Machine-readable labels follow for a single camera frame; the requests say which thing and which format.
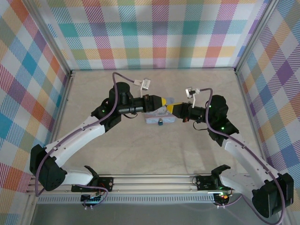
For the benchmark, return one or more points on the small blue padlock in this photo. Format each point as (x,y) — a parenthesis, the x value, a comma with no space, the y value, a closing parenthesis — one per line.
(160,122)

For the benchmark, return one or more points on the pale lavender lock box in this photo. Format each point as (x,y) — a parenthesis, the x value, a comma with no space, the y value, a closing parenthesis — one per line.
(153,119)

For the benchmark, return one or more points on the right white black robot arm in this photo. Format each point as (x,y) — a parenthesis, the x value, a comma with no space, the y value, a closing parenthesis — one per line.
(239,152)

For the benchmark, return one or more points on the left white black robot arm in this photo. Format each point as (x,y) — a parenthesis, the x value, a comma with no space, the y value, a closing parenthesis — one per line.
(77,133)

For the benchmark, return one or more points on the aluminium side rail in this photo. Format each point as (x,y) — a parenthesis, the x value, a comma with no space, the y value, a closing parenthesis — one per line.
(248,105)
(63,103)

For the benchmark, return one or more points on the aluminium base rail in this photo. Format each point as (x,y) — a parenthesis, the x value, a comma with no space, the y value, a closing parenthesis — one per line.
(152,181)

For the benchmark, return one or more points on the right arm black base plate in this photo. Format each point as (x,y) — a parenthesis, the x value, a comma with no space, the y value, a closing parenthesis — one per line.
(205,181)

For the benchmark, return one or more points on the aluminium frame post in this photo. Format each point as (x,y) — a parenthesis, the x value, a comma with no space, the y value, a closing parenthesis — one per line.
(255,37)
(49,37)

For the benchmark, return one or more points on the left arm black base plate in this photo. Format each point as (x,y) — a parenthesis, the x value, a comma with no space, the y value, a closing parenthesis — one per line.
(105,182)

